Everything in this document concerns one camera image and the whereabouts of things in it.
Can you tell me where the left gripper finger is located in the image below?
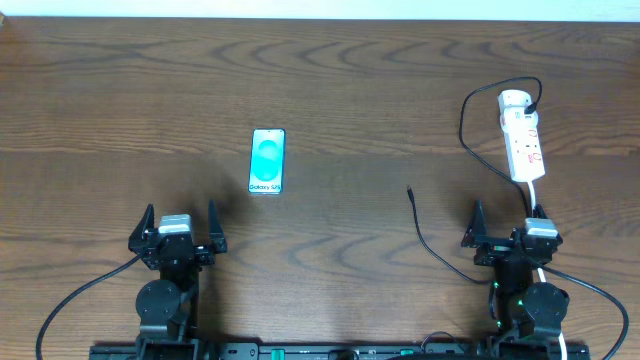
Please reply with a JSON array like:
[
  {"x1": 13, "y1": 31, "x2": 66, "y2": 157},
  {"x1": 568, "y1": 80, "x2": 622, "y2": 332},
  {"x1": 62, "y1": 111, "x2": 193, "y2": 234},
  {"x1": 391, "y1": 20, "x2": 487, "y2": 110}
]
[
  {"x1": 130, "y1": 204, "x2": 154, "y2": 243},
  {"x1": 208, "y1": 200, "x2": 225, "y2": 243}
]

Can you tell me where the smartphone with teal screen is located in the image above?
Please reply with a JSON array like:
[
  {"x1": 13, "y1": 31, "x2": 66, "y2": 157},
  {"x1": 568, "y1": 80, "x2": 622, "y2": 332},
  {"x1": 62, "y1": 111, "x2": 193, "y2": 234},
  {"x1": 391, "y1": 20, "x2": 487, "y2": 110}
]
[{"x1": 248, "y1": 128, "x2": 286, "y2": 194}]

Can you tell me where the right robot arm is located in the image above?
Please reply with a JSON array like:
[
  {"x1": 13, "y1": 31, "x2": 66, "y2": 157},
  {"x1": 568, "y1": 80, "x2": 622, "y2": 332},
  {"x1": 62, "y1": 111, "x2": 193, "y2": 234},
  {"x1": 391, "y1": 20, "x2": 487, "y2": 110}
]
[{"x1": 461, "y1": 201, "x2": 569, "y2": 360}]

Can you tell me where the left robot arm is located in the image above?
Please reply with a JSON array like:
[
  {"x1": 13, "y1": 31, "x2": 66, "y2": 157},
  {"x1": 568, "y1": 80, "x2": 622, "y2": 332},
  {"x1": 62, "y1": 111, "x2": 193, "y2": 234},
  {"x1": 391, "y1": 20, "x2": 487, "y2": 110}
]
[{"x1": 128, "y1": 201, "x2": 228, "y2": 360}]

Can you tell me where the white charger plug adapter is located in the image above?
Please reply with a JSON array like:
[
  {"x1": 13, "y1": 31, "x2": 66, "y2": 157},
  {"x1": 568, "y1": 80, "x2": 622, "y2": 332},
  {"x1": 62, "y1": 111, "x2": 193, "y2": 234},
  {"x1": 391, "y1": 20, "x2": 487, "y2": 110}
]
[{"x1": 498, "y1": 89, "x2": 538, "y2": 132}]

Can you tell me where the white power strip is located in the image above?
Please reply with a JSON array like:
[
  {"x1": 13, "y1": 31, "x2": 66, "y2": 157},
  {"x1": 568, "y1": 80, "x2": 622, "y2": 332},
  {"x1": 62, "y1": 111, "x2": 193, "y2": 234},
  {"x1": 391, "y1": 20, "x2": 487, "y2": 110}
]
[{"x1": 500, "y1": 107, "x2": 545, "y2": 183}]

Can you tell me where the black charging cable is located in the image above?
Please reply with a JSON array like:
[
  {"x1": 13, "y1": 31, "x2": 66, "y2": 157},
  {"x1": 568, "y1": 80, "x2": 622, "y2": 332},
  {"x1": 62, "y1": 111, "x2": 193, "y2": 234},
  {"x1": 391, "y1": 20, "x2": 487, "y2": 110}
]
[{"x1": 406, "y1": 76, "x2": 544, "y2": 286}]

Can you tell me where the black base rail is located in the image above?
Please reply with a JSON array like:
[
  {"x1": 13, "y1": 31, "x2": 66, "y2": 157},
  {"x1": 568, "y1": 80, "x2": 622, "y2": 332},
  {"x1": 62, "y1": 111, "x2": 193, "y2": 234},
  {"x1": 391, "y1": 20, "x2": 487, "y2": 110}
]
[{"x1": 89, "y1": 341, "x2": 591, "y2": 360}]

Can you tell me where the white power strip cord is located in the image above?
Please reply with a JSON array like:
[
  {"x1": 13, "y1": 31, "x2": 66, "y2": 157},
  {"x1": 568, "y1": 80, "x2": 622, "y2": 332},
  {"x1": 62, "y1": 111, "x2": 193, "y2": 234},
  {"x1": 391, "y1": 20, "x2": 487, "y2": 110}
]
[{"x1": 526, "y1": 180, "x2": 569, "y2": 360}]

